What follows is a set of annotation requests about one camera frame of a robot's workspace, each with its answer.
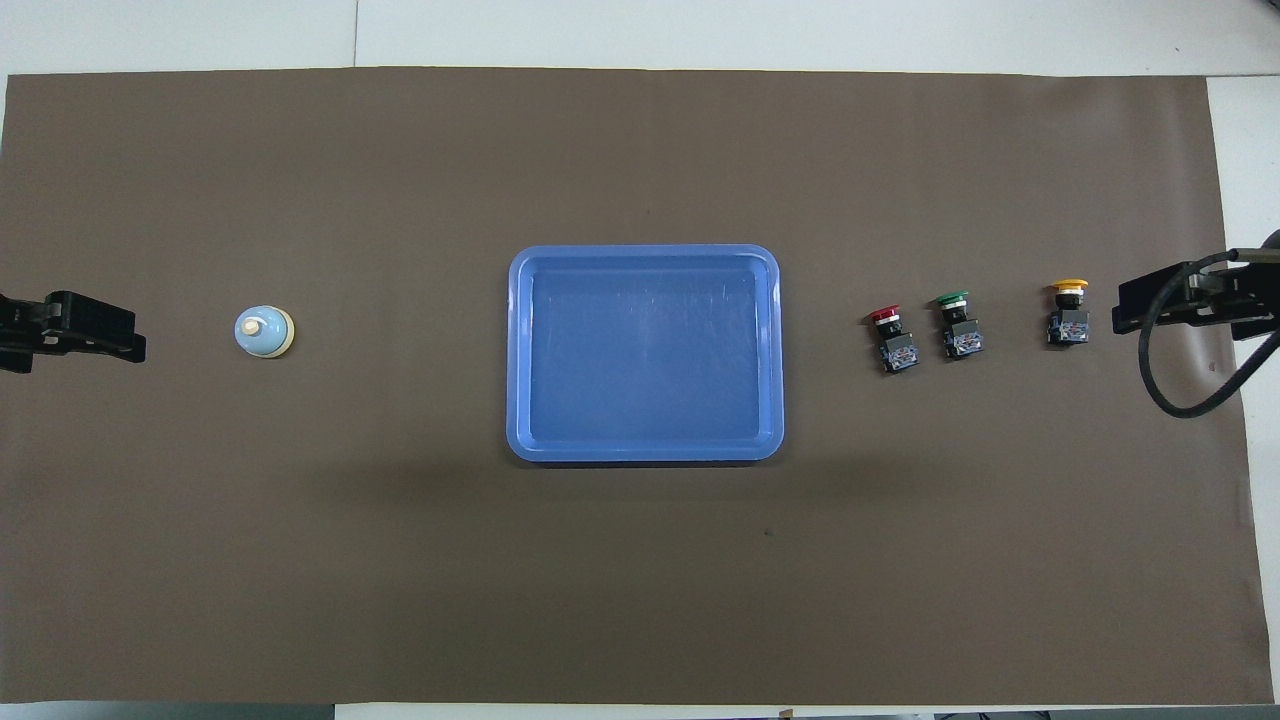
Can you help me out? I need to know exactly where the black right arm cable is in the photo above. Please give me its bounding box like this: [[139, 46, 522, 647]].
[[1138, 248, 1280, 419]]

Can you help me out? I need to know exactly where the light blue service bell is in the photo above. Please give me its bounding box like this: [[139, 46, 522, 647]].
[[234, 303, 296, 359]]

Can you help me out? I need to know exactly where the brown table mat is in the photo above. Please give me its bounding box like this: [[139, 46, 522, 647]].
[[0, 66, 1263, 706]]

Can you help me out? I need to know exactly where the yellow mushroom push button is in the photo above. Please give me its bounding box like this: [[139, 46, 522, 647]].
[[1046, 278, 1091, 349]]

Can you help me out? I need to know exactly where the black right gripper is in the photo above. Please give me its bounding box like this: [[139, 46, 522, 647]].
[[1112, 255, 1280, 341]]

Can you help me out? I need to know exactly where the blue plastic tray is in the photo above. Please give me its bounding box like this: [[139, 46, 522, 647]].
[[506, 244, 785, 463]]

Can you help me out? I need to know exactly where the red mushroom push button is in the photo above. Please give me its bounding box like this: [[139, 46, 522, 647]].
[[863, 304, 921, 375]]

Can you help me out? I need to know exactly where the green mushroom push button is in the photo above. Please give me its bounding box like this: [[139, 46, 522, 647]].
[[932, 290, 986, 362]]

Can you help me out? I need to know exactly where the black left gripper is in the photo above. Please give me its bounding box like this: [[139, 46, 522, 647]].
[[0, 291, 148, 374]]

